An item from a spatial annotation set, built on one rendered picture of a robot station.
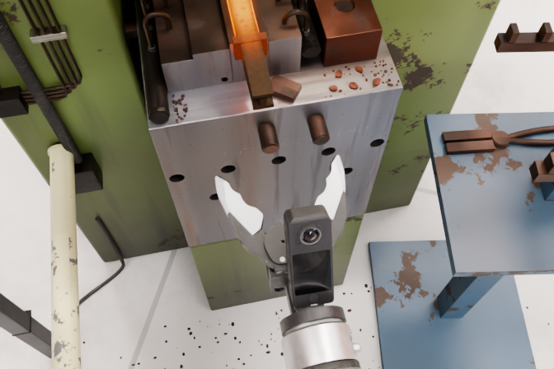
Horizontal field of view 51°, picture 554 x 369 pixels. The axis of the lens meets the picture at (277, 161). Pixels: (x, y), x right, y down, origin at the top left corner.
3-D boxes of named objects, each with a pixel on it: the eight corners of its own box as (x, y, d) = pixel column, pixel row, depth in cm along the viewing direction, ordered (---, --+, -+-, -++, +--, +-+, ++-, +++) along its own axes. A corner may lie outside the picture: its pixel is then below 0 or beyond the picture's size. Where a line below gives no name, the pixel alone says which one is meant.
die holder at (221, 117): (364, 214, 126) (404, 87, 87) (189, 247, 122) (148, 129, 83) (306, 24, 153) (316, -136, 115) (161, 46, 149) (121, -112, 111)
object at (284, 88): (302, 88, 87) (302, 83, 86) (293, 103, 86) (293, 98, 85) (274, 78, 88) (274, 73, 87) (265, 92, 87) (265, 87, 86)
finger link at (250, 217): (203, 209, 74) (256, 256, 70) (198, 188, 69) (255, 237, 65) (221, 193, 75) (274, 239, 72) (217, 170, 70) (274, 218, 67)
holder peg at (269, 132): (279, 152, 88) (279, 142, 86) (262, 156, 88) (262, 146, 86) (274, 131, 90) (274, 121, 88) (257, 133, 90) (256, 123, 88)
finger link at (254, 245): (219, 226, 68) (275, 276, 65) (218, 221, 66) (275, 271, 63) (247, 200, 69) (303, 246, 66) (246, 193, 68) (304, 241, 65)
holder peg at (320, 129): (329, 143, 89) (330, 134, 87) (312, 147, 89) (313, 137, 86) (323, 123, 91) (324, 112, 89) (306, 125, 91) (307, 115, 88)
